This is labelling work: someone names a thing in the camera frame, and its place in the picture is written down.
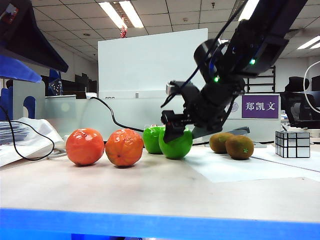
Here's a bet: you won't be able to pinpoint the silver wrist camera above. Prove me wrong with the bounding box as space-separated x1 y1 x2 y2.
165 80 185 95

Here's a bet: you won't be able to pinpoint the white board panel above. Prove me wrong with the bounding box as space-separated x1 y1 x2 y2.
97 27 209 100

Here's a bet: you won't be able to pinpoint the blue crystal trophy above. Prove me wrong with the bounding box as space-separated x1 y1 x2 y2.
47 68 63 97

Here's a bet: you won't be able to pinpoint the thick black cable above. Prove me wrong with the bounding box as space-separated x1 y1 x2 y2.
88 96 145 133

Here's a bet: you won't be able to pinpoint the frosted glass desk partition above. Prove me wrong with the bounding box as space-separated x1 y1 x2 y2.
43 96 281 148

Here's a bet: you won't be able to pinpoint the white printed bag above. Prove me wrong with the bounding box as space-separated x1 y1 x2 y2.
0 117 66 168

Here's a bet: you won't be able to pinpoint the thin black cable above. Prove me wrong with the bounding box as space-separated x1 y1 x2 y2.
0 106 55 162

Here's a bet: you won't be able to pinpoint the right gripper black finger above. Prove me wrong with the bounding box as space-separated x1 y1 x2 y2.
192 127 223 139
161 109 187 144

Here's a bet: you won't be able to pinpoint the grey stapler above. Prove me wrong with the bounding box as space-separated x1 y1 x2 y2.
222 126 251 141

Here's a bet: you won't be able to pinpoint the blue tape strip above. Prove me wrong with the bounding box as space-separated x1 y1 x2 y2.
0 208 320 240

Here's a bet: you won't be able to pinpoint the silver mirror puzzle cube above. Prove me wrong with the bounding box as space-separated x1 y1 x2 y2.
274 130 311 159

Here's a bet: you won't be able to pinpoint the light grey adapter cable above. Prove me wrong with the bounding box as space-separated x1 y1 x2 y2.
46 147 68 161

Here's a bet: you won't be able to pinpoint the brown toy kiwi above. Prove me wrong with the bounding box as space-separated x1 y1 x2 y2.
209 132 236 154
224 134 255 161

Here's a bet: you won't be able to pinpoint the black mesh office chair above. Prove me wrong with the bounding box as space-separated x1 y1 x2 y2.
279 76 320 130

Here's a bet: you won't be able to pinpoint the black shelf rack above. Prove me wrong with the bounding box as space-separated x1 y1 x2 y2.
243 65 276 94

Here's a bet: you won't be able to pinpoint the blue bookend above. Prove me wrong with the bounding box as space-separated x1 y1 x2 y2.
0 87 36 121

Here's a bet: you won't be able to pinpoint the purple and white name sign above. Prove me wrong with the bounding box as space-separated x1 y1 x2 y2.
228 94 281 120

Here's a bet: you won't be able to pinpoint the fluorescent ceiling light panel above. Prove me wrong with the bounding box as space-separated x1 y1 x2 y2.
238 0 258 22
98 1 145 30
296 36 320 50

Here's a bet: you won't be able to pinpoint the shiny orange toy tangerine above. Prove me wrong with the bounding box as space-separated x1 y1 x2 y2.
65 128 105 167
104 128 145 168

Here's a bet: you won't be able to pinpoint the grey metal bookend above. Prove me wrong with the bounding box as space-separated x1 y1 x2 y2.
4 79 46 121

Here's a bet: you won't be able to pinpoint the white cable loop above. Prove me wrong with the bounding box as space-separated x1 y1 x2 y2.
302 60 320 115

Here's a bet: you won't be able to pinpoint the green plastic apple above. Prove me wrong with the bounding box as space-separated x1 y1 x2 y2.
142 126 166 155
158 126 194 160

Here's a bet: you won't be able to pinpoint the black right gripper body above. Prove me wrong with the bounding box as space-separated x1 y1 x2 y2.
174 83 223 130

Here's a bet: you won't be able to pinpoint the white paper sheet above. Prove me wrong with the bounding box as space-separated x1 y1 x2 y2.
183 148 305 184
252 144 320 173

